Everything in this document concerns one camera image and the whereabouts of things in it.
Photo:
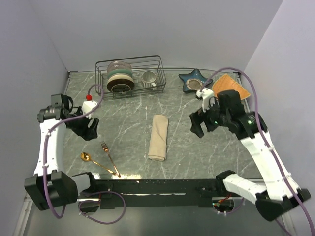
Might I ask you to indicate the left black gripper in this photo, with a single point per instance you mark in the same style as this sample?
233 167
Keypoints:
86 133

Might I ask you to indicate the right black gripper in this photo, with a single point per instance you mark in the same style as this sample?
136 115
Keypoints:
199 117

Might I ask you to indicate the gold spoon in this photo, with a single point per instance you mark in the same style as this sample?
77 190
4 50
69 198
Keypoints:
87 158

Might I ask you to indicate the copper fork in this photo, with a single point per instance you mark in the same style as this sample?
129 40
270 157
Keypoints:
106 149

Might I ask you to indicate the beige cloth napkin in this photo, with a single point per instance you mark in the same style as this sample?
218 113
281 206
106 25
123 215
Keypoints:
158 140

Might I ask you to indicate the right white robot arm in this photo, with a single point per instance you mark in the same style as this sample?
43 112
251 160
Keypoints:
279 193

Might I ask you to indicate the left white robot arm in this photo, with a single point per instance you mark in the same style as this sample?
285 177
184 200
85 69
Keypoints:
50 186

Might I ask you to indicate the blue star-shaped dish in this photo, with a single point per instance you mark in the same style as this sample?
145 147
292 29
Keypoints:
193 81

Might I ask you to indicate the orange woven fan mat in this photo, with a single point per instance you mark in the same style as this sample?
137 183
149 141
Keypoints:
226 82

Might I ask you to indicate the dark brown bowl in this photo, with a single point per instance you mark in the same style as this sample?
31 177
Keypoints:
120 85

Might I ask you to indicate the cream ceramic plate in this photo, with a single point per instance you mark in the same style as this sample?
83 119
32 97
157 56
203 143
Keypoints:
119 79

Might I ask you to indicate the striped ceramic mug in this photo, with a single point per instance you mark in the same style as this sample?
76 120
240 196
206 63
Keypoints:
148 80

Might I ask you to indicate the green ceramic plate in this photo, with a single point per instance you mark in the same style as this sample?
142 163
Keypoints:
119 71

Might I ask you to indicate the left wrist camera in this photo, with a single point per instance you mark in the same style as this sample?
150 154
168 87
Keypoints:
89 104

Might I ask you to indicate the black wire dish rack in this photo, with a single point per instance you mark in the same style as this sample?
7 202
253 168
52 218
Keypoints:
139 66

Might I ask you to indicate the aluminium frame rail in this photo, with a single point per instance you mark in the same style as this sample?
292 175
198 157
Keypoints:
33 222

